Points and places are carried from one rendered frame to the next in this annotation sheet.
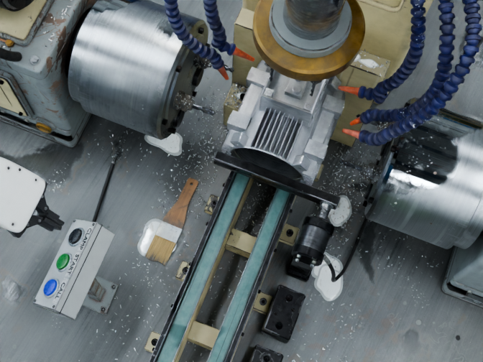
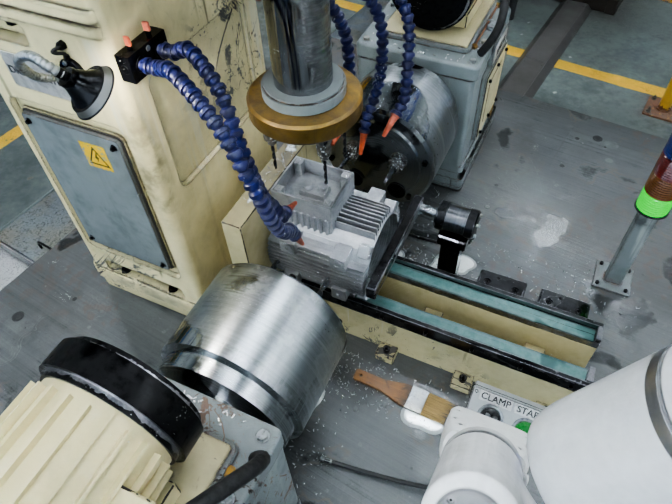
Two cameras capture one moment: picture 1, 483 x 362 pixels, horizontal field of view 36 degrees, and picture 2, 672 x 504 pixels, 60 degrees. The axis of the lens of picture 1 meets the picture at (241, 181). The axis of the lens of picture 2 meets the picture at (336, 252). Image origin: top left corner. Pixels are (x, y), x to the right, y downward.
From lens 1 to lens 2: 0.94 m
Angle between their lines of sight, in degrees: 40
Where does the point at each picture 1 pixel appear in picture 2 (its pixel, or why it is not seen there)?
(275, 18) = (304, 101)
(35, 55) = (257, 432)
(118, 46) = (256, 333)
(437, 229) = (451, 123)
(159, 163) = (333, 409)
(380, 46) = (265, 154)
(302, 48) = (341, 85)
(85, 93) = (298, 401)
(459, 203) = (438, 93)
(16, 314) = not seen: outside the picture
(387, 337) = (503, 227)
